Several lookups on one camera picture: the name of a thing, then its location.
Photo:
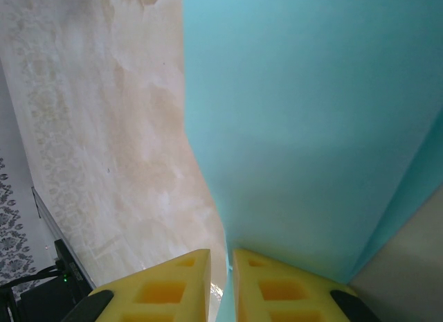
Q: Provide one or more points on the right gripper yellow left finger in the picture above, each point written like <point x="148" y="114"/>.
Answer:
<point x="155" y="294"/>

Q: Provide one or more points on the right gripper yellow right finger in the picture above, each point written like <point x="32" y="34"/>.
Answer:
<point x="287" y="294"/>

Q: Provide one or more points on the turquoise cloth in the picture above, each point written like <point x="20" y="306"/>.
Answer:
<point x="294" y="111"/>

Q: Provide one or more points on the small black controller board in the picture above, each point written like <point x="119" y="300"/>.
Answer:
<point x="71" y="266"/>

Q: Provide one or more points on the left arm's black base plate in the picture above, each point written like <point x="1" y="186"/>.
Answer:
<point x="45" y="306"/>

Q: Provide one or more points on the wide grooved aluminium rail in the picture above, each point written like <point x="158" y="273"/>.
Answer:
<point x="52" y="221"/>

